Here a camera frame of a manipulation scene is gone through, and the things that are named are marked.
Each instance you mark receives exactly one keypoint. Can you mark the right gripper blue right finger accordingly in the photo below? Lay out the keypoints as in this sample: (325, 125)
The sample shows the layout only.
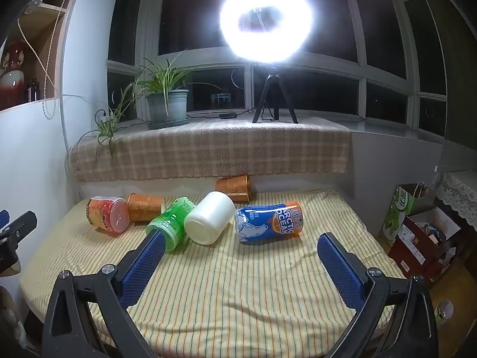
(347, 272)

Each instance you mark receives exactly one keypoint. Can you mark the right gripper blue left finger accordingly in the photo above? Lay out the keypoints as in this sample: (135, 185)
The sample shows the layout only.
(137, 266)

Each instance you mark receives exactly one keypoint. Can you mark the white plastic cup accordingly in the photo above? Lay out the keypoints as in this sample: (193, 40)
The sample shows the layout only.
(209, 218)

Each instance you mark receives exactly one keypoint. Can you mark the green plastic cup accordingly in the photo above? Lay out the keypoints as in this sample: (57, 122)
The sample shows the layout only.
(171, 222)

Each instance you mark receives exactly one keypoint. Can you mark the red orange juice cup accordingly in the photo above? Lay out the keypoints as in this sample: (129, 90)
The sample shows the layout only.
(108, 213)

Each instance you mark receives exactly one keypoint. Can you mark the copper metallic cup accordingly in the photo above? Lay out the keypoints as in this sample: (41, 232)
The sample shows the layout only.
(142, 208)

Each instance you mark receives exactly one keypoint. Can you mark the blue Arctic Ocean cup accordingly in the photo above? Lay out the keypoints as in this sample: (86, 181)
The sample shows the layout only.
(261, 223)

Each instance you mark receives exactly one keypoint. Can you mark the orange paper cup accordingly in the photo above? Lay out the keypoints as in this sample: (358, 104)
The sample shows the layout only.
(237, 188)

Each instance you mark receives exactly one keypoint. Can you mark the red cardboard box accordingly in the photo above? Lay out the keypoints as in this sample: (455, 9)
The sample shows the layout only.
(426, 244)

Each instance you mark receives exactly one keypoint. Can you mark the green white paper bag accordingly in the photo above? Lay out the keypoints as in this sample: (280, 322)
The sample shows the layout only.
(408, 199)

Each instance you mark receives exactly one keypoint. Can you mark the striped yellow table cloth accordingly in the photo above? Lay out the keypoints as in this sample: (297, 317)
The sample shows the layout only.
(226, 300)

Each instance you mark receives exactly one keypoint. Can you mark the white lace cloth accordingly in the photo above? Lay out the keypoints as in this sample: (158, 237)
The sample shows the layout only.
(458, 191)

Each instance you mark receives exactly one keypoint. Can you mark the plaid beige sill cloth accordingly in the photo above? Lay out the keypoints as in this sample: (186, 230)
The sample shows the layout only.
(215, 149)

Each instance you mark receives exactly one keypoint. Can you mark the red white vase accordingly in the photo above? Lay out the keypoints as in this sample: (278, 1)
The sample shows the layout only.
(12, 78)

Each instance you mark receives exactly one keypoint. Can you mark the potted spider plant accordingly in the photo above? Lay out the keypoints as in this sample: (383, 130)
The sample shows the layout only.
(163, 86)

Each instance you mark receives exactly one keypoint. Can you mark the wooden wall shelf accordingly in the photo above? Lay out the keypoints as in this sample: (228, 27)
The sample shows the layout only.
(40, 28)

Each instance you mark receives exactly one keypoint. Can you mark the black cable controller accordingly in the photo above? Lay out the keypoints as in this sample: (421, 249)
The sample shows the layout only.
(228, 115)

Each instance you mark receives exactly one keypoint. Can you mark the ring light on tripod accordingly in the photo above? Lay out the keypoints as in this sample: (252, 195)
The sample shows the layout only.
(267, 32)

